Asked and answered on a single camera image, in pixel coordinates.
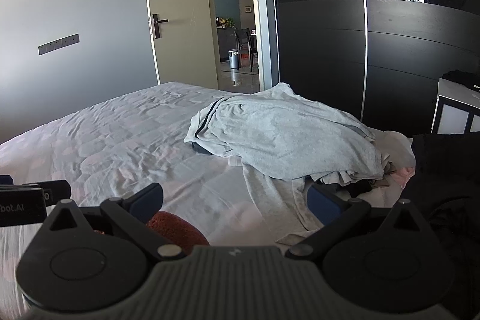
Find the white and pink cloth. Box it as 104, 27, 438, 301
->
369, 130, 416, 190

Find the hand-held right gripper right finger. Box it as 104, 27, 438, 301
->
285, 182, 437, 262

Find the black chair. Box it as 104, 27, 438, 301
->
234, 28, 259, 60

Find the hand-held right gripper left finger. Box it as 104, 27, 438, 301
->
40, 182, 188, 261

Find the black cloth on cabinet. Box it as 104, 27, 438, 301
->
442, 70, 480, 88

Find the bed with pink dotted sheet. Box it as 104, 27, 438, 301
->
0, 81, 417, 320

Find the pale heather grey cloth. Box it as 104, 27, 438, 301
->
229, 155, 329, 245

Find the dark door handle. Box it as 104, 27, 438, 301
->
150, 14, 169, 39

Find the white cabinet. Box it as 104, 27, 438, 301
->
431, 78, 480, 135

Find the grey wall switch panel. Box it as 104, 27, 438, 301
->
38, 34, 80, 55

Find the rust red fuzzy object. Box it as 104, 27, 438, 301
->
92, 212, 210, 254

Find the dark crumpled cloth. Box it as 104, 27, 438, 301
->
311, 174, 391, 198

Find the large black cloth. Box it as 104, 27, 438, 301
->
397, 133, 480, 320

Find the light grey shirt navy trim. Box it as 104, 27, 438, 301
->
184, 82, 385, 181

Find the cream room door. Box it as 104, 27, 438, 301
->
143, 0, 219, 90

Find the black sliding wardrobe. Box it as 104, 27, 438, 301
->
262, 0, 480, 126

